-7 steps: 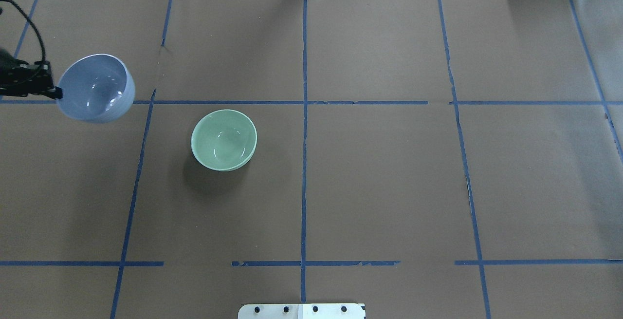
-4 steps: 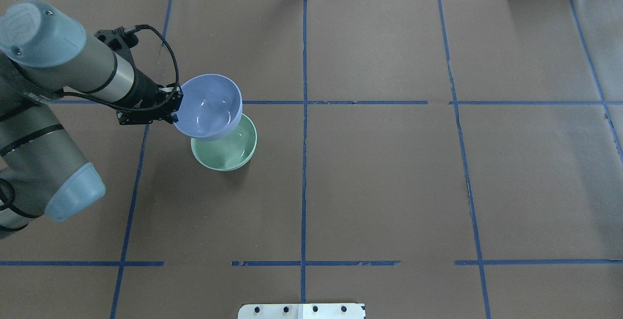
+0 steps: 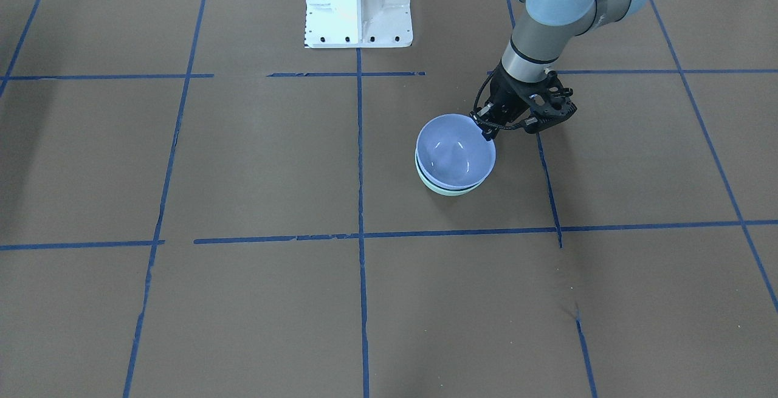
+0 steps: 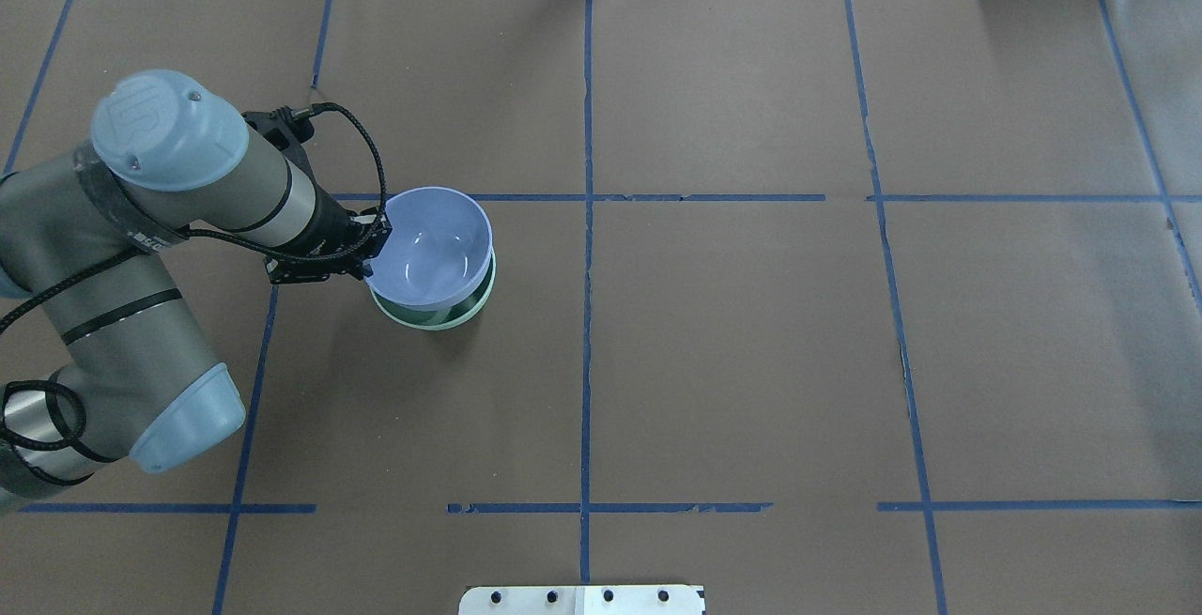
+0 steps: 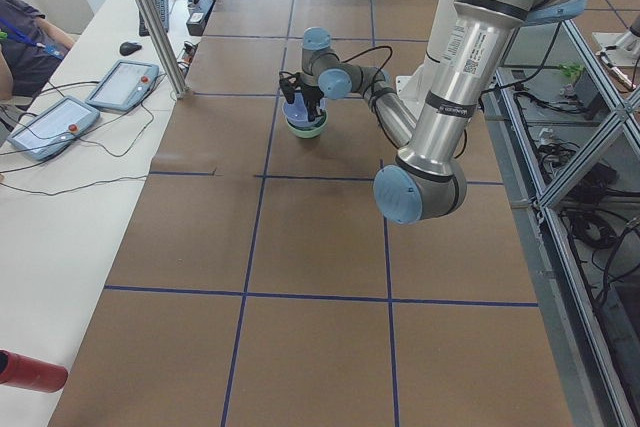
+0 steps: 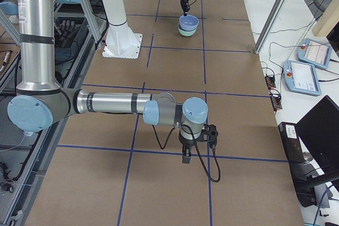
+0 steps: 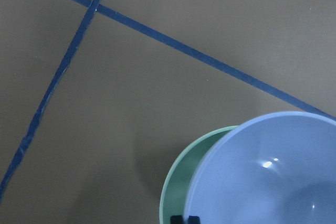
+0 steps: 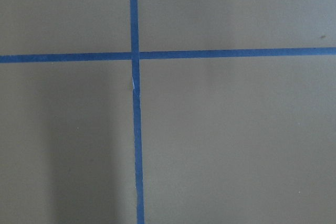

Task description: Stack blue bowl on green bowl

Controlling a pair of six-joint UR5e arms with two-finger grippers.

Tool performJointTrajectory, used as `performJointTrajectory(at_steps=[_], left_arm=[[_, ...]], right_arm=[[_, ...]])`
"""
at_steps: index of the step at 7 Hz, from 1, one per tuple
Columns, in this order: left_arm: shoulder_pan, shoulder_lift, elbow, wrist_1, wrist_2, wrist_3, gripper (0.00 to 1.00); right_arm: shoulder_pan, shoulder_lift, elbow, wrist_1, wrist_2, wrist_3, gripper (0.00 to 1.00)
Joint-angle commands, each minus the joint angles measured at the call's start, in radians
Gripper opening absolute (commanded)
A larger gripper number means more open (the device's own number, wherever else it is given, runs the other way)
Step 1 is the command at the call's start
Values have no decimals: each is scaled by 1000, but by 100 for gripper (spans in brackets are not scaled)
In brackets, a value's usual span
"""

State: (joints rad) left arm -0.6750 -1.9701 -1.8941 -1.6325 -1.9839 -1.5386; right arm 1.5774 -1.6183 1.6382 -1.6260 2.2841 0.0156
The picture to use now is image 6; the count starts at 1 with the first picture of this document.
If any blue ceramic bowl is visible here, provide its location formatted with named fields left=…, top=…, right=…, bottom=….
left=179, top=14, right=199, bottom=31

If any green ceramic bowl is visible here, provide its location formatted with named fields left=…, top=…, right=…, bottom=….
left=178, top=24, right=197, bottom=37

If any black orange adapter near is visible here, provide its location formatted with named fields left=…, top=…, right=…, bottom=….
left=269, top=89, right=282, bottom=112

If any black orange adapter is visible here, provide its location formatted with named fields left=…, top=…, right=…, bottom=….
left=269, top=89, right=282, bottom=112
left=264, top=75, right=276, bottom=89

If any black orange adapter far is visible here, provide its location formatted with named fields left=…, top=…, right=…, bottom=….
left=264, top=75, right=276, bottom=89

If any black computer box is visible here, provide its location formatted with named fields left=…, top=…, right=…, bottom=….
left=278, top=122, right=329, bottom=208

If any near teach pendant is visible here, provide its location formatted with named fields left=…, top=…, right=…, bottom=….
left=283, top=60, right=322, bottom=96

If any teach pendant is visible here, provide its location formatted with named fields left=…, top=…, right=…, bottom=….
left=297, top=38, right=333, bottom=70
left=283, top=60, right=322, bottom=96

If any far teach pendant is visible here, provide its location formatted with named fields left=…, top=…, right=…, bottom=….
left=297, top=38, right=333, bottom=70

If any black laptop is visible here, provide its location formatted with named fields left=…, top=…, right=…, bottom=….
left=296, top=95, right=339, bottom=173

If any beige wooden beam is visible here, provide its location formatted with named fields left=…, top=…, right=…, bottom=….
left=312, top=0, right=339, bottom=37

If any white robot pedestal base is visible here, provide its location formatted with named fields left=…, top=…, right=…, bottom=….
left=102, top=0, right=142, bottom=59

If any aluminium frame post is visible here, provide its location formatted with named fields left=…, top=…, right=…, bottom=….
left=254, top=0, right=286, bottom=54

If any blue ethernet cable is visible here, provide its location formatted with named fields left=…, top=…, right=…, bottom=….
left=312, top=183, right=337, bottom=226

